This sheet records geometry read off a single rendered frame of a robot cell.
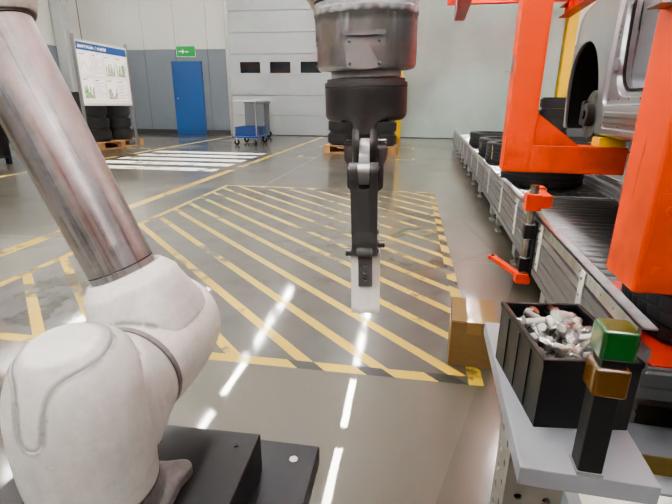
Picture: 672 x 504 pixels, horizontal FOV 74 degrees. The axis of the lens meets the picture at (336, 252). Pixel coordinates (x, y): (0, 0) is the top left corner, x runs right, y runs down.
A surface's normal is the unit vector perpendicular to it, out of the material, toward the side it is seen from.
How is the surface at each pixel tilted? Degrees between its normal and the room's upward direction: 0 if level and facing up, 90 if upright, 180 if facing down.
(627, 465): 0
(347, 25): 93
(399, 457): 0
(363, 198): 106
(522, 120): 90
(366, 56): 92
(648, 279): 90
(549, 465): 0
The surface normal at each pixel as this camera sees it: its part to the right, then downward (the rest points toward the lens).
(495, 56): -0.16, 0.31
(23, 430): -0.21, 0.08
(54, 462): 0.18, 0.24
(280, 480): 0.01, -0.95
